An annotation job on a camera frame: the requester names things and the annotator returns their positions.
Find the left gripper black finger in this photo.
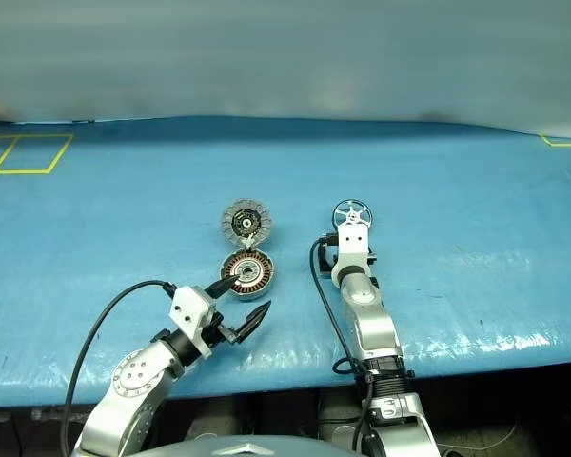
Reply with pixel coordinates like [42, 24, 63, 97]
[231, 299, 273, 346]
[203, 274, 238, 302]

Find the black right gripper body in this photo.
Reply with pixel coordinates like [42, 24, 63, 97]
[317, 231, 340, 275]

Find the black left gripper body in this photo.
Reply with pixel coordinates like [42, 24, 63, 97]
[203, 308, 243, 352]

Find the silver spoked rotor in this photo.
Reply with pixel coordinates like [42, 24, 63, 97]
[332, 198, 375, 238]

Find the silver motor housing base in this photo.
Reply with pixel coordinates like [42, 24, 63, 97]
[218, 249, 278, 302]

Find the round silver motor housing lid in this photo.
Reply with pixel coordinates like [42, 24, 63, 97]
[221, 197, 271, 249]

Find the grey robot torso cover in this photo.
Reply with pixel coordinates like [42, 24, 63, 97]
[137, 433, 363, 457]

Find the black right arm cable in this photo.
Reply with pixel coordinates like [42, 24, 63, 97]
[308, 236, 377, 457]

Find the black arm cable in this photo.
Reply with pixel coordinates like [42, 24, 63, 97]
[60, 280, 178, 457]
[308, 236, 377, 457]

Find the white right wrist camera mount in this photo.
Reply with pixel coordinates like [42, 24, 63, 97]
[330, 222, 373, 282]

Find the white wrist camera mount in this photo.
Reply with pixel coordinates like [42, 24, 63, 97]
[330, 222, 373, 282]
[168, 285, 220, 358]

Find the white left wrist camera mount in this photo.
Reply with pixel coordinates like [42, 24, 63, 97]
[168, 285, 220, 358]

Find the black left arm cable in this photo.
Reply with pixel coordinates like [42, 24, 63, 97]
[60, 280, 178, 457]

